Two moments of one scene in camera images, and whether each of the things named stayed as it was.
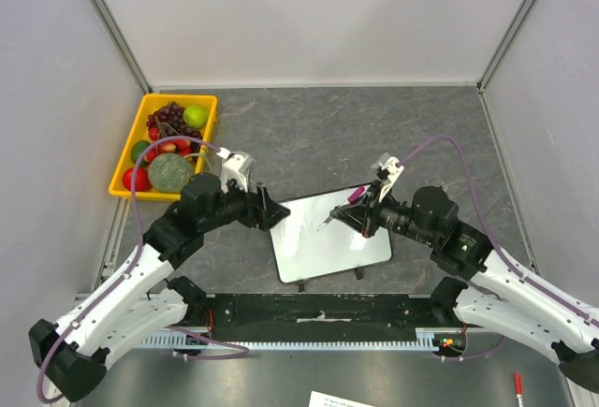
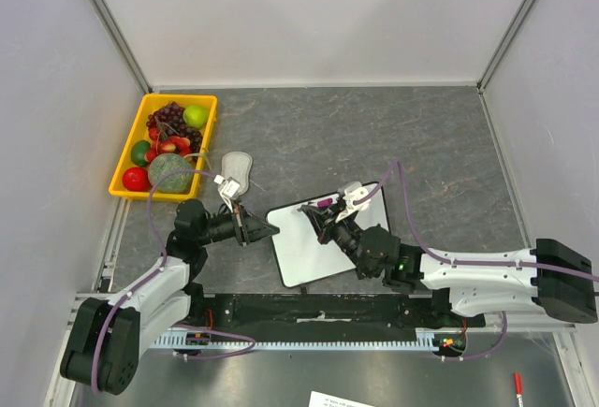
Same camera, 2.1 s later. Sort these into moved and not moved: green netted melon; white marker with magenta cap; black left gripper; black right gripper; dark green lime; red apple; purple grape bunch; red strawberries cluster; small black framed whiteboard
Moved: black left gripper; white marker with magenta cap; black right gripper
Not moved: red apple; red strawberries cluster; purple grape bunch; green netted melon; dark green lime; small black framed whiteboard
